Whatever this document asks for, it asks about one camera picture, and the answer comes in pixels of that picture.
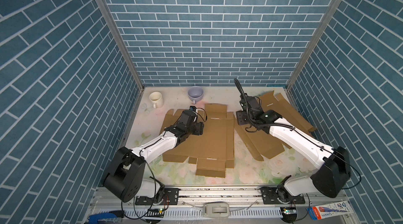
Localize small green circuit board right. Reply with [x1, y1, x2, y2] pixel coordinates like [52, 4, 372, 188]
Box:
[282, 207, 298, 215]

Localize flat brown cardboard sheet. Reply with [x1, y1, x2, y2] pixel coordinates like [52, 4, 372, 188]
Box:
[235, 123, 284, 161]
[259, 91, 317, 154]

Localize aluminium mounting rail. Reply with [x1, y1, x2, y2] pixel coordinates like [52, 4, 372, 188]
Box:
[89, 185, 348, 209]

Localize blue tool at bottom left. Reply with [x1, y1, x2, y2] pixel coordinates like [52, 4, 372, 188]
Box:
[86, 210, 124, 224]

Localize lavender speckled ceramic cup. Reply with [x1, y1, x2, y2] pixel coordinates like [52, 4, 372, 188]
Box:
[187, 86, 204, 104]

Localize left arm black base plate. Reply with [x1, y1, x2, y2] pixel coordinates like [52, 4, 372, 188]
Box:
[135, 188, 180, 206]

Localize white red blue carton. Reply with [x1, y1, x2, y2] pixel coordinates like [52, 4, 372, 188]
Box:
[307, 201, 354, 220]

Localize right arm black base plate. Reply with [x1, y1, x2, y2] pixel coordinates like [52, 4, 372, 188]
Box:
[259, 186, 305, 205]

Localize brown cardboard box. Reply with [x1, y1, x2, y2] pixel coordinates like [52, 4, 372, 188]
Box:
[162, 103, 235, 178]

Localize grey plastic handle clamp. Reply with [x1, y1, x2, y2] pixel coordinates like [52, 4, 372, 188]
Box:
[203, 202, 230, 218]

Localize flat brown cardboard sheet right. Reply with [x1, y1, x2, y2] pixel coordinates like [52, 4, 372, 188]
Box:
[259, 91, 317, 154]

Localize flat brown cardboard sheet middle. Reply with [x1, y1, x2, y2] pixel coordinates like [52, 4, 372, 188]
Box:
[235, 123, 284, 161]

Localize white slotted cable duct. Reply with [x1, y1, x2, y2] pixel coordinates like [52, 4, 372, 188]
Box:
[124, 207, 284, 220]

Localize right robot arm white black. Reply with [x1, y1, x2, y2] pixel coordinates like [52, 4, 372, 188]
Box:
[237, 92, 351, 203]

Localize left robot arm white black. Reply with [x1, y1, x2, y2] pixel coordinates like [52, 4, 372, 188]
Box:
[103, 106, 208, 204]

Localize white ceramic mug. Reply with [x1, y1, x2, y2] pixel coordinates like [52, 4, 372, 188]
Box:
[149, 91, 164, 109]

